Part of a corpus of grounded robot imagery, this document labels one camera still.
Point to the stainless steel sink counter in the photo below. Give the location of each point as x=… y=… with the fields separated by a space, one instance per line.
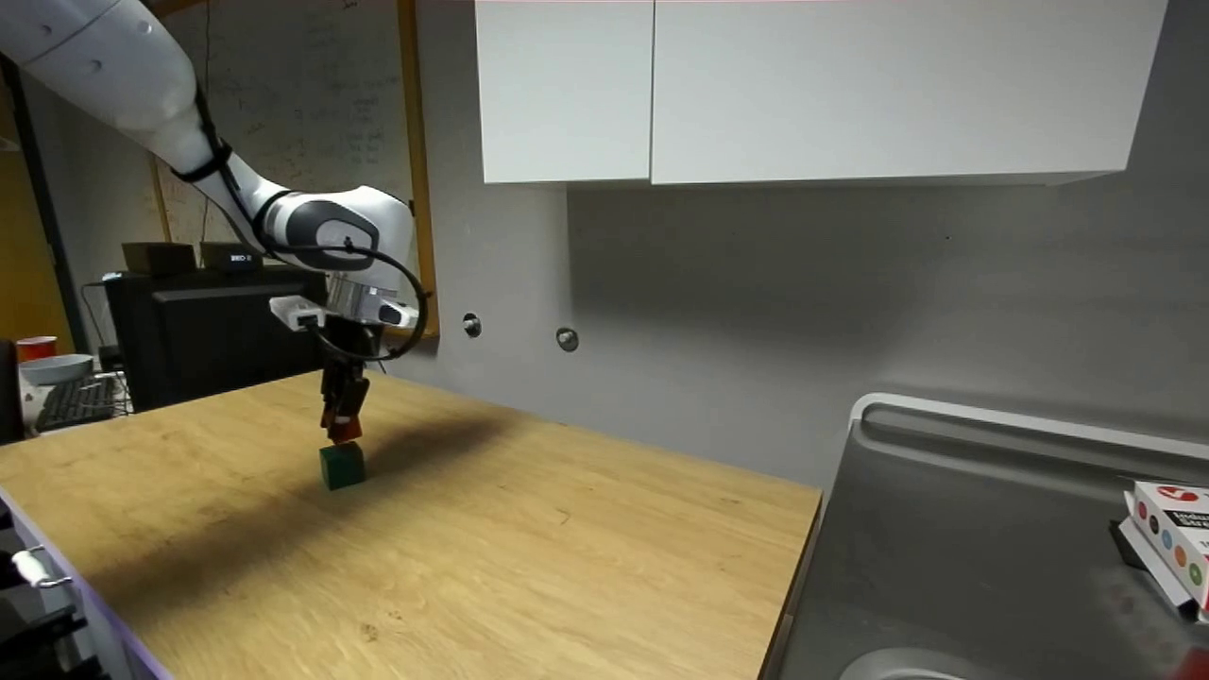
x=985 y=546

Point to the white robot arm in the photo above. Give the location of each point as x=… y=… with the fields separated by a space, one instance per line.
x=118 y=65

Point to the white wall cabinet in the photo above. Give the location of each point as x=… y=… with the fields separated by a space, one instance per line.
x=564 y=87
x=895 y=87

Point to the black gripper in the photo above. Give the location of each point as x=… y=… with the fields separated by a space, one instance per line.
x=344 y=362

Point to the orange cube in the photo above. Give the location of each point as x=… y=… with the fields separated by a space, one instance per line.
x=343 y=430

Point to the green cube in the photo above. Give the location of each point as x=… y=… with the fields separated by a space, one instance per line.
x=343 y=465

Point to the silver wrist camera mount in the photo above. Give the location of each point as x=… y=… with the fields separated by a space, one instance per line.
x=344 y=305

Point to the white wall cabinet left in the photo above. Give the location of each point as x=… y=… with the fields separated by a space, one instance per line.
x=564 y=87

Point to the white colourful game box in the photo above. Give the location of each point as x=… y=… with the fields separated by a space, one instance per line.
x=1172 y=528

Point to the wood framed whiteboard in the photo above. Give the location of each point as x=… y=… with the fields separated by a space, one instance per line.
x=310 y=91

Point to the round wall fitting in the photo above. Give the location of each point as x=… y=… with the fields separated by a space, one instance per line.
x=567 y=339
x=470 y=325

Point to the white wall cabinet right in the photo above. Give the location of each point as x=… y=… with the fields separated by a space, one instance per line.
x=895 y=87

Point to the white box with red lid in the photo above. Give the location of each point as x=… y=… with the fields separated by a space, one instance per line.
x=60 y=388

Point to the round wall fitting right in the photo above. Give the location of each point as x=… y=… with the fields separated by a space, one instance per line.
x=567 y=339

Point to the round wall fitting left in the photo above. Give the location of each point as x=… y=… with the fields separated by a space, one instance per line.
x=470 y=325

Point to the black computer monitor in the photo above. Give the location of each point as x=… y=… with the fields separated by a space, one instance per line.
x=195 y=323

